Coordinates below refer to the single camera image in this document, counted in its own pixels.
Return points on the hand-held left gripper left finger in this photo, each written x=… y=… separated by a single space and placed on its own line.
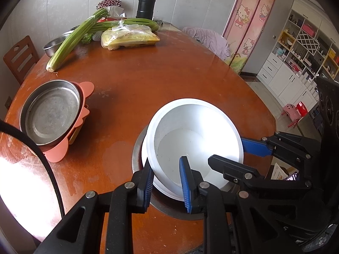
x=148 y=187

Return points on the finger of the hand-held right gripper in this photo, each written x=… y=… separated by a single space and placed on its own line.
x=233 y=169
x=254 y=147

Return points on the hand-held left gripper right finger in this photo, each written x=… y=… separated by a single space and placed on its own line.
x=184 y=187

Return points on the large steel bowl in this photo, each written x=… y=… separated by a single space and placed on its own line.
x=169 y=211

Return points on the orange bear-shaped plate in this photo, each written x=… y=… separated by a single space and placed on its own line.
x=84 y=90

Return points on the shallow steel plate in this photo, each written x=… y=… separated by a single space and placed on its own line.
x=50 y=113

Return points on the white packet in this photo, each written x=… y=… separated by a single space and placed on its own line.
x=278 y=172

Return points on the pink stool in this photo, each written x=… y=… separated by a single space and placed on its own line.
x=290 y=112

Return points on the red stool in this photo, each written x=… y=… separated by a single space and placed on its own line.
x=302 y=109

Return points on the white cabinet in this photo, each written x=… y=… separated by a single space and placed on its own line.
x=291 y=66

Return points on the pink cartoon cloth wardrobe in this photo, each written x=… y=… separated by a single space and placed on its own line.
x=249 y=26

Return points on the clear bag of yellow food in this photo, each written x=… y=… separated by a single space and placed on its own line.
x=129 y=38

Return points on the fruit in foam net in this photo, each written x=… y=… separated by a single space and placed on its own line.
x=98 y=36

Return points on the green vegetable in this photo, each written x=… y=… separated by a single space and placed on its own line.
x=86 y=39

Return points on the celery bunch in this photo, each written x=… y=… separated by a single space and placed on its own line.
x=74 y=39
x=132 y=23

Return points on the small steel bowl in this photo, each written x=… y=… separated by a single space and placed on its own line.
x=53 y=46

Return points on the red packet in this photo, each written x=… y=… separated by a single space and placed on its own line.
x=102 y=19

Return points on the black thermos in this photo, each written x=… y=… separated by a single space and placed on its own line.
x=145 y=4

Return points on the brown wooden chair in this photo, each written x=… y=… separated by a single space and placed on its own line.
x=20 y=58

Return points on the flower bouquet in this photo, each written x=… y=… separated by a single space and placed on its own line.
x=108 y=3

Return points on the low wall socket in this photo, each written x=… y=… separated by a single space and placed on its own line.
x=8 y=102

